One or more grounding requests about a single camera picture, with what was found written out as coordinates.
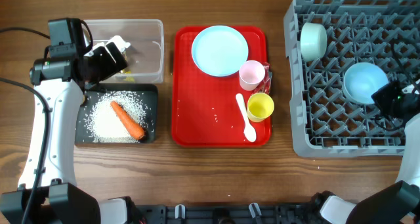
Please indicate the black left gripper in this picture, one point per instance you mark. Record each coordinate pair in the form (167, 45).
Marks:
(107, 61)

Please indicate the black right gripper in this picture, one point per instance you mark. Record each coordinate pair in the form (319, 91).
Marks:
(380, 96)

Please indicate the white tissue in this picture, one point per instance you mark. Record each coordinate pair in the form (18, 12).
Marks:
(117, 40)

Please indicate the yellow snack wrapper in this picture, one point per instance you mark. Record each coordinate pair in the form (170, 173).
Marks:
(127, 76)

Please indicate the light blue bowl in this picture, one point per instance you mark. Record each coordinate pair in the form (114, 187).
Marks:
(361, 81)

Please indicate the white rice pile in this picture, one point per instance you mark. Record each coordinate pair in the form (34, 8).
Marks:
(98, 123)

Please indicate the orange carrot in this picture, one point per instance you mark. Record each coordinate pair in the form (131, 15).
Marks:
(133, 128)

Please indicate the mint green bowl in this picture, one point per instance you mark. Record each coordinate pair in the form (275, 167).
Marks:
(313, 41)

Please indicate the light blue plate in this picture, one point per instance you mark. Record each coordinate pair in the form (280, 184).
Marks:
(219, 51)

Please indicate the pink plastic cup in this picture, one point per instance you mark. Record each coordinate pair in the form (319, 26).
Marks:
(251, 74)

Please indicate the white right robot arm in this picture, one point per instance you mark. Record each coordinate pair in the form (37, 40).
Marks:
(393, 203)

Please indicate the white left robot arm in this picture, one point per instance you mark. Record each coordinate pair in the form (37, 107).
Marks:
(47, 191)

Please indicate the black waste tray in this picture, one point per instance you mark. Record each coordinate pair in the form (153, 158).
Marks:
(104, 87)

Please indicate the grey dishwasher rack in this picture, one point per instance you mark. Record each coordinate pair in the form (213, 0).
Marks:
(382, 32)

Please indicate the clear plastic storage bin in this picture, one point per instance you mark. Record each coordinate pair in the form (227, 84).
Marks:
(145, 56)

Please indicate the red plastic tray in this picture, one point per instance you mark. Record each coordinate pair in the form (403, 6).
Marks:
(205, 112)

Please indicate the red candy wrapper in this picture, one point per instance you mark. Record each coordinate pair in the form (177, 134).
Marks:
(265, 85)

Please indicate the yellow plastic cup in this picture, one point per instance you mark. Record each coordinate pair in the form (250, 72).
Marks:
(260, 106)

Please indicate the cream plastic spoon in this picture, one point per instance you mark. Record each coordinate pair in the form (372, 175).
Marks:
(249, 131)

